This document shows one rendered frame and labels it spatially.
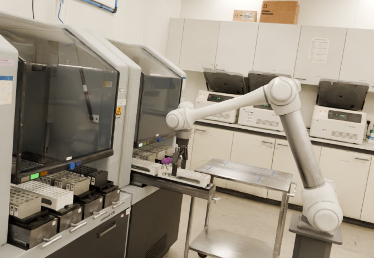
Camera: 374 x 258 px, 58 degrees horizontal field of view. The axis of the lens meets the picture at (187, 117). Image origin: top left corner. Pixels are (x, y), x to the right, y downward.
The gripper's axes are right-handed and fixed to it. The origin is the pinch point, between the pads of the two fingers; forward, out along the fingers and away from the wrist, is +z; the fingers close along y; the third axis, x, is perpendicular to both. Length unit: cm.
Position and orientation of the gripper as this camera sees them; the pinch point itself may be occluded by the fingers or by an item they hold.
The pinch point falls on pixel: (178, 171)
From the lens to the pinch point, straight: 203.1
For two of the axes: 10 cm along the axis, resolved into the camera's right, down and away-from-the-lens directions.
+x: -9.2, -1.6, 3.5
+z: -1.2, 9.9, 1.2
